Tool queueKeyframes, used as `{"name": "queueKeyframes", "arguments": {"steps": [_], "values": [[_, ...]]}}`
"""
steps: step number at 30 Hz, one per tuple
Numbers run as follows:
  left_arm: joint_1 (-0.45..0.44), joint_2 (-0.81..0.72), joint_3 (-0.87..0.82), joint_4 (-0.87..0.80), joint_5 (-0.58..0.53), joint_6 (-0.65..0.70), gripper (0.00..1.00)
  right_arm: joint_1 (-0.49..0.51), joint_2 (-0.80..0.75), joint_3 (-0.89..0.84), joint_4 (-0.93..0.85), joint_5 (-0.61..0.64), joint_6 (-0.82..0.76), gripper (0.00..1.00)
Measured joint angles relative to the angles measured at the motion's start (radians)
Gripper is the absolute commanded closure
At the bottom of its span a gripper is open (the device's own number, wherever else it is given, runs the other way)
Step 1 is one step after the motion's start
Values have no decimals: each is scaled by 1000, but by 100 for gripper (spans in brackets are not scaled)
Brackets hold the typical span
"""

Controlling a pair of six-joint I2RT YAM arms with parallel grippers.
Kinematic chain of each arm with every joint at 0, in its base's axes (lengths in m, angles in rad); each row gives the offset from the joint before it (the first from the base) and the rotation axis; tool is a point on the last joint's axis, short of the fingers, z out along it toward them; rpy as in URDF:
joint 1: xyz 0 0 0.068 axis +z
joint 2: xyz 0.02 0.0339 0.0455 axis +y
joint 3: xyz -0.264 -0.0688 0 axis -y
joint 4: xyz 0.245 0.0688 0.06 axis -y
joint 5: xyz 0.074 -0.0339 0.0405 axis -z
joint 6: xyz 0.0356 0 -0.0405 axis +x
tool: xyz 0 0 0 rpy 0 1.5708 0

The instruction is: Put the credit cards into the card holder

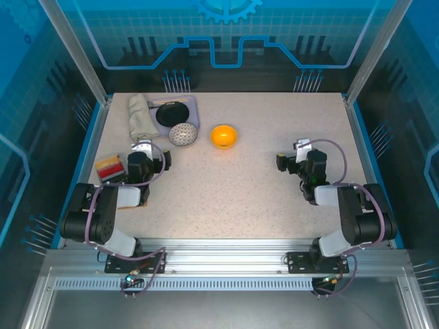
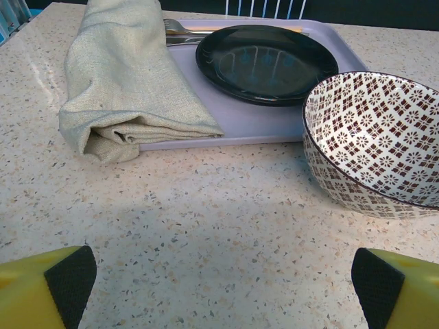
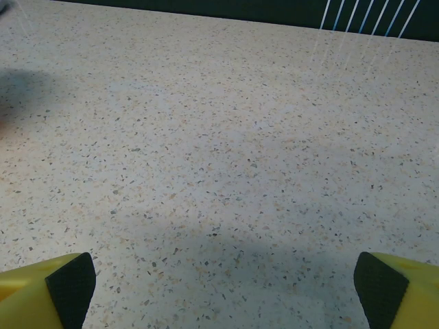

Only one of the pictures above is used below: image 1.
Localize clear acrylic card box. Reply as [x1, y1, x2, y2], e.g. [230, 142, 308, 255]
[95, 154, 126, 184]

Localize tan leather card holder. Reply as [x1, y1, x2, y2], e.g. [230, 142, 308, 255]
[116, 201, 150, 210]

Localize red card stack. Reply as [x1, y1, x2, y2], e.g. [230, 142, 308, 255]
[98, 164, 124, 179]

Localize gold card stack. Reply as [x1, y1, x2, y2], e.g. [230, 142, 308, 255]
[95, 155, 121, 169]

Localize black round plate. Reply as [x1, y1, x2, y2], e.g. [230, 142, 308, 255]
[154, 102, 191, 127]

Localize beige folded cloth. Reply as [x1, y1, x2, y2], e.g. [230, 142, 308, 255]
[128, 93, 162, 141]

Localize lavender tray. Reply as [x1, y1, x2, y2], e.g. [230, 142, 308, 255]
[147, 95, 202, 133]

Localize wooden chopsticks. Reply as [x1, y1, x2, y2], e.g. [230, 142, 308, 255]
[147, 97, 191, 106]

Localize orange bowl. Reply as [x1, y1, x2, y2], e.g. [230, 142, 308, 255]
[210, 125, 239, 150]

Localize blue table side strip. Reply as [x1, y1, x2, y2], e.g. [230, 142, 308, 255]
[353, 99, 404, 249]
[50, 93, 106, 250]

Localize connector with green light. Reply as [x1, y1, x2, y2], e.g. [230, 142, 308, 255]
[119, 271, 145, 289]
[311, 273, 345, 289]

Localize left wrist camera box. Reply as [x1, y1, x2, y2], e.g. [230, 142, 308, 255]
[131, 139, 154, 160]

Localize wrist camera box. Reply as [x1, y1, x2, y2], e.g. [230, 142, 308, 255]
[292, 138, 313, 164]
[131, 139, 154, 160]

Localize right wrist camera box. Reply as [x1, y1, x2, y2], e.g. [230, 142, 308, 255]
[292, 138, 313, 164]

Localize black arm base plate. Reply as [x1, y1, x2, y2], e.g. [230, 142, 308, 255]
[286, 252, 350, 274]
[104, 252, 168, 274]

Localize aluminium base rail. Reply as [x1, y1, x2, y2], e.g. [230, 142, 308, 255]
[46, 238, 412, 279]

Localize aluminium frame post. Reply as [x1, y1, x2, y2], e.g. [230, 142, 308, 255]
[36, 0, 112, 106]
[344, 0, 414, 106]

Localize slotted aluminium cable duct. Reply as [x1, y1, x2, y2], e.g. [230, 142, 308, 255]
[54, 278, 315, 292]

